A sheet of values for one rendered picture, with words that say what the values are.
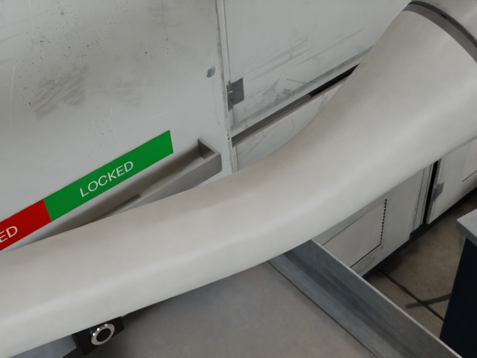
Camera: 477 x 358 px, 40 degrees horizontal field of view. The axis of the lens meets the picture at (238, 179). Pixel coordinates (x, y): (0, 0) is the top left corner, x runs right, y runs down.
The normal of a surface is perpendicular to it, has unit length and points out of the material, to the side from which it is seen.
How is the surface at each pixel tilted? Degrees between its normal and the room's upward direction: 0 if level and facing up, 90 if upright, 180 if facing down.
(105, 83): 90
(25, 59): 90
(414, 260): 0
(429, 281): 0
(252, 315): 0
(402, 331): 90
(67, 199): 90
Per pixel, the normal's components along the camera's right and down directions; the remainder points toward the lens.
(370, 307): -0.77, 0.47
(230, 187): -0.04, -0.82
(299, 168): -0.11, -0.42
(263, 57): 0.63, 0.51
